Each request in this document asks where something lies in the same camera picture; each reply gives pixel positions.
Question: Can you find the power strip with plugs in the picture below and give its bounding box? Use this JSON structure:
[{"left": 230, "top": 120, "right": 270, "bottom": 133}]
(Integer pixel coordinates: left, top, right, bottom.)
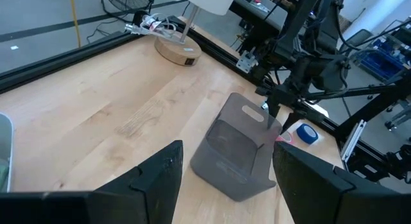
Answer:
[{"left": 124, "top": 12, "right": 180, "bottom": 42}]

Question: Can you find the light grey plastic bin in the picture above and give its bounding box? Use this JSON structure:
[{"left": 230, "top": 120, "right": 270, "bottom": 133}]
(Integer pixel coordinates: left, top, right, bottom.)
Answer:
[{"left": 0, "top": 112, "right": 15, "bottom": 193}]

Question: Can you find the yellow extension cable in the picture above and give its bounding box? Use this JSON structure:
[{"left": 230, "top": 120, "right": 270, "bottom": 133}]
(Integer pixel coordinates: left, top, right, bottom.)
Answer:
[{"left": 69, "top": 0, "right": 83, "bottom": 48}]

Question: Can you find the transparent grey plastic bin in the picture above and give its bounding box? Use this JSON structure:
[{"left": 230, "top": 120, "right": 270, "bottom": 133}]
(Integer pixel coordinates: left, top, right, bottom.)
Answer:
[{"left": 189, "top": 92, "right": 283, "bottom": 202}]

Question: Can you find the blue tape roll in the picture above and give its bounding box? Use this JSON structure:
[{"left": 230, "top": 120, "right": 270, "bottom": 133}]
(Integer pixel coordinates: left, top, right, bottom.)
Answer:
[{"left": 295, "top": 123, "right": 320, "bottom": 145}]

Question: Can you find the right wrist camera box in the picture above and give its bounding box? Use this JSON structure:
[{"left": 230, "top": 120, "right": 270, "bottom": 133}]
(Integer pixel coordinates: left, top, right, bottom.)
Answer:
[{"left": 306, "top": 53, "right": 351, "bottom": 92}]

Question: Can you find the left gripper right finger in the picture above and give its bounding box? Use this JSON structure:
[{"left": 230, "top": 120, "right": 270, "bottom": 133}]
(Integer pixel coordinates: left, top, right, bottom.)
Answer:
[{"left": 272, "top": 141, "right": 411, "bottom": 224}]

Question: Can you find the blue storage crate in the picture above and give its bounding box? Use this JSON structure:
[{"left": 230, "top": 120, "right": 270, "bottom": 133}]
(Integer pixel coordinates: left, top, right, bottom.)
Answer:
[{"left": 354, "top": 33, "right": 407, "bottom": 82}]

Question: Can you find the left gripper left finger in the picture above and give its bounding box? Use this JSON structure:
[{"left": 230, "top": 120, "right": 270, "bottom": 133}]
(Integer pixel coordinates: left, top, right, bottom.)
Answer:
[{"left": 86, "top": 139, "right": 184, "bottom": 224}]

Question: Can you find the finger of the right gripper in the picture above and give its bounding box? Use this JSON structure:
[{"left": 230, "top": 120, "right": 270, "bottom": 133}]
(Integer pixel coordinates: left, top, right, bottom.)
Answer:
[
  {"left": 266, "top": 103, "right": 281, "bottom": 130},
  {"left": 281, "top": 110, "right": 304, "bottom": 135}
]

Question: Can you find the pink tape roll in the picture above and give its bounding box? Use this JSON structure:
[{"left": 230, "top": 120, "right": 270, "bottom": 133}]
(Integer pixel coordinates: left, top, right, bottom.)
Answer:
[{"left": 275, "top": 130, "right": 295, "bottom": 144}]

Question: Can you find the black floor fan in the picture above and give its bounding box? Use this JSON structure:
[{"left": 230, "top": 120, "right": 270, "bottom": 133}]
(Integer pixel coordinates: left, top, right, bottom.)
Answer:
[{"left": 104, "top": 0, "right": 154, "bottom": 12}]

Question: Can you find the white shade table lamp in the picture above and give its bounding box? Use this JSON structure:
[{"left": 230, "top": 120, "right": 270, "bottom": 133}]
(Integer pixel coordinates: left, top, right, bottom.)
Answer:
[{"left": 154, "top": 0, "right": 238, "bottom": 67}]

